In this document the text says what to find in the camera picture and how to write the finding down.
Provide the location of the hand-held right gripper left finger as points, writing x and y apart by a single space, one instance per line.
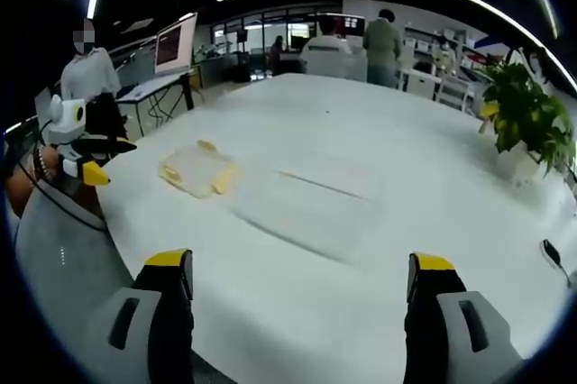
164 312

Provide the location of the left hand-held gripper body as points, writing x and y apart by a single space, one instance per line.
65 122

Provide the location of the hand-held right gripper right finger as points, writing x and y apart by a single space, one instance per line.
433 312

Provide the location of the person's left hand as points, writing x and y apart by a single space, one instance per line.
53 163

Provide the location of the white desk with black legs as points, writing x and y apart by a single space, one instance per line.
149 88

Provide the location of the person's grey clothing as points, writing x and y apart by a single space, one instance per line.
63 267

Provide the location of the large monitor screen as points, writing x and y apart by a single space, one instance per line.
175 45

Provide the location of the clear plastic tray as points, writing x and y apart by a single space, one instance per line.
311 217

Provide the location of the small yellow object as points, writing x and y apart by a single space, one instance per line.
487 116

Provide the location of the white chair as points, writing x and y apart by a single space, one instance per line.
454 91

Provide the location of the green potted plant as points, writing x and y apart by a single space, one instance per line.
527 109

